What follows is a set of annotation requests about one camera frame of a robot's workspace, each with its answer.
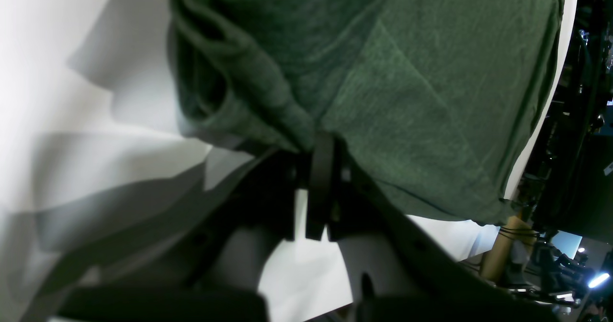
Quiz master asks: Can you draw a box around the green long-sleeve T-shirt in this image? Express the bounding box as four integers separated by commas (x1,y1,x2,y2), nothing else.
170,0,565,224

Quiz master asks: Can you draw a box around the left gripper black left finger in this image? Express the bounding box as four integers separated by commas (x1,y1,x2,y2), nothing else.
36,151,300,298

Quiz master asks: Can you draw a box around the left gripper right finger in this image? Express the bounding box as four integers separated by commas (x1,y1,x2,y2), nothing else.
306,132,557,322

